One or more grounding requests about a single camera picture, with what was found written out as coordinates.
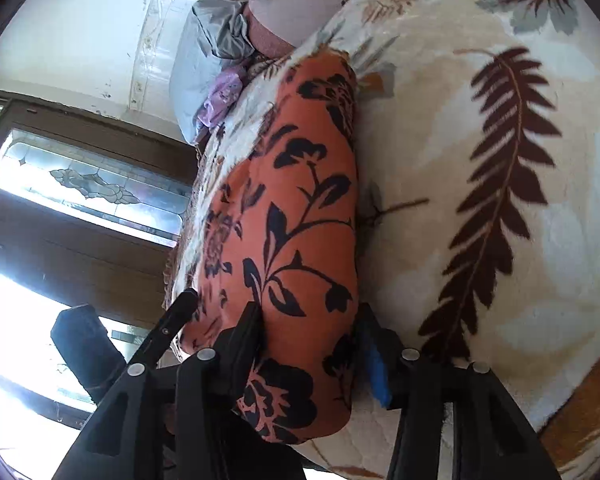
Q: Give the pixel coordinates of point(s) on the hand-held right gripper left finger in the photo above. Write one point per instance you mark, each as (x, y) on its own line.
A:
(247, 330)

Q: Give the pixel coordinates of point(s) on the cream leaf-print blanket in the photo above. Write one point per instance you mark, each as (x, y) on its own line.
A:
(555, 135)

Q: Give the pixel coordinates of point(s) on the stained glass window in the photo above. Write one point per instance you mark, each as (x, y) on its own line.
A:
(80, 180)

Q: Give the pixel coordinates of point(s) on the wooden stained-glass door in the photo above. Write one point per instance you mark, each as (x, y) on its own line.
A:
(80, 270)

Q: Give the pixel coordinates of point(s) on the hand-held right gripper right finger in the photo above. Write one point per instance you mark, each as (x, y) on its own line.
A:
(377, 365)

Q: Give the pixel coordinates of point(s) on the grey-blue pillow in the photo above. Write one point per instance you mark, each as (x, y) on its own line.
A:
(195, 60)

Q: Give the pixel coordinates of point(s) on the orange black floral garment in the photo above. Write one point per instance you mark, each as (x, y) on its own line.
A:
(290, 200)

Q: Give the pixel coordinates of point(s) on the pink sofa cushion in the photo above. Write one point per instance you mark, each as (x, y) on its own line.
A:
(300, 5)

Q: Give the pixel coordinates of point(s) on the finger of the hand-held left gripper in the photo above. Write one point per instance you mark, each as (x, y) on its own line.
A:
(180, 312)

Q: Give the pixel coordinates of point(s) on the purple floral cloth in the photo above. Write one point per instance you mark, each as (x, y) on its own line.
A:
(220, 95)

